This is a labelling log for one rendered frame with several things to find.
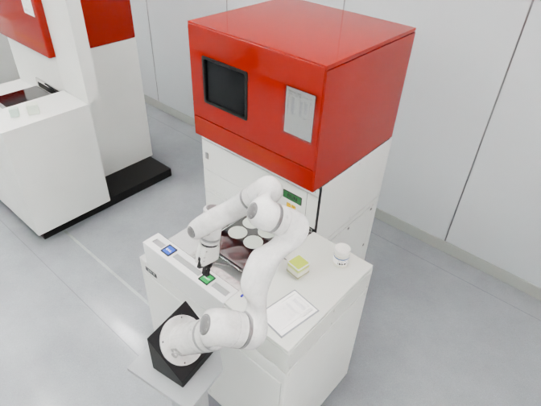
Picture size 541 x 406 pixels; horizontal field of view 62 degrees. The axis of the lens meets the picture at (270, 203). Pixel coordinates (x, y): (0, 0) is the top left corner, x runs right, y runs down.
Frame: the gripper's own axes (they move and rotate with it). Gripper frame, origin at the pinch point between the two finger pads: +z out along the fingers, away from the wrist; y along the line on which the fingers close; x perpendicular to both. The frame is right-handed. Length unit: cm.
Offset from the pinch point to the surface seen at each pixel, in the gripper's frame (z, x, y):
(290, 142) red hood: -52, 1, -43
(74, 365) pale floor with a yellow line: 107, -76, 22
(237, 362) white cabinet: 38.9, 23.3, -3.2
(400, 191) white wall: 22, -1, -215
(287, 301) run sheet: 1.3, 34.3, -14.2
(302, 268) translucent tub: -7.7, 30.7, -27.0
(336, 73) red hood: -87, 15, -43
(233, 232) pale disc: 3.6, -18.5, -36.3
